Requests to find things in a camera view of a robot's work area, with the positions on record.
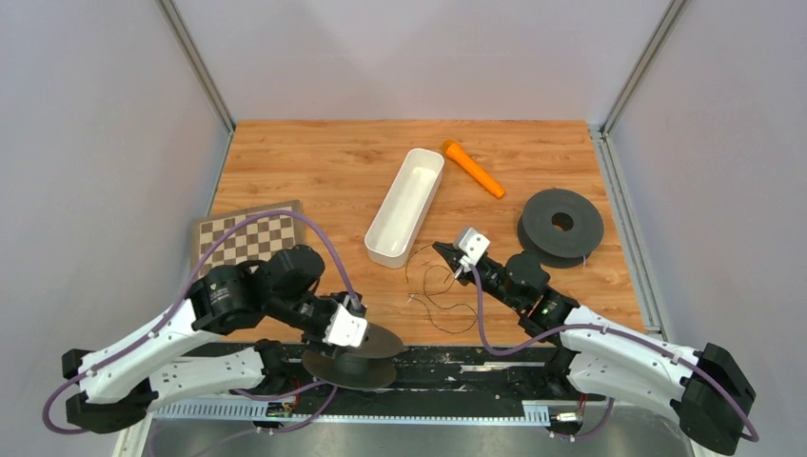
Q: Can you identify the black thin cable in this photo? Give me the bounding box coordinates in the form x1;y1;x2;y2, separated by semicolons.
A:
403;243;481;335

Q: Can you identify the black spool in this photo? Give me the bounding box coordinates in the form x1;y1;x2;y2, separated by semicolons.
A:
517;189;604;268
302;324;405;390

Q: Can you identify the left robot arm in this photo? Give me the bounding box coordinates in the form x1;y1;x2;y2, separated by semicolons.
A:
62;245;366;434

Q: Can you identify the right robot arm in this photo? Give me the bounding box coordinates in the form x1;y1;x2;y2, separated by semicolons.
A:
432;235;759;456

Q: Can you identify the white oblong tray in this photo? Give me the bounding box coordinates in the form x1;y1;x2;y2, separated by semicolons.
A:
364;148;444;269

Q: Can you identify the wooden chessboard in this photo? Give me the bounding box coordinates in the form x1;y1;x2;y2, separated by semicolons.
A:
189;200;306;277

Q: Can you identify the orange flashlight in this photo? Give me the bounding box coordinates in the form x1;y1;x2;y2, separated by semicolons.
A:
442;139;505;199

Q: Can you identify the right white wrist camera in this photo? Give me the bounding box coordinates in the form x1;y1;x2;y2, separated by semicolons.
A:
453;227;490;279

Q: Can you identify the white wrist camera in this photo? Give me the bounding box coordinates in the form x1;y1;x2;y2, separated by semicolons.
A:
323;305;369;348
453;227;490;279

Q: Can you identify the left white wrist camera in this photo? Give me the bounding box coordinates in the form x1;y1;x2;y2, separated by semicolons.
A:
323;305;369;348

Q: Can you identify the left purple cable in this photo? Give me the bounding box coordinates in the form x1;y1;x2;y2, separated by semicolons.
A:
41;209;365;436

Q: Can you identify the purple cable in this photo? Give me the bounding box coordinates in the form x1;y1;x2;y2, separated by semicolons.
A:
41;209;365;436
469;265;760;444

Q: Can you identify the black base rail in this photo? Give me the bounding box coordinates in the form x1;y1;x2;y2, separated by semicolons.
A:
153;346;606;427

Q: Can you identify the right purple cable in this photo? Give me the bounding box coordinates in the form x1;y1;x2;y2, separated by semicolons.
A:
469;265;760;444

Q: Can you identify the right aluminium frame post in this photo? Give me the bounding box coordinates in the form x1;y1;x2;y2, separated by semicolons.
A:
600;0;690;136

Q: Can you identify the aluminium frame post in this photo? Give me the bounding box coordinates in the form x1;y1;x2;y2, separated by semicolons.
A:
600;0;690;136
155;0;236;136

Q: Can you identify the left aluminium frame post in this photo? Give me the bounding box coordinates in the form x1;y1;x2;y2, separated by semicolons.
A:
155;0;236;136

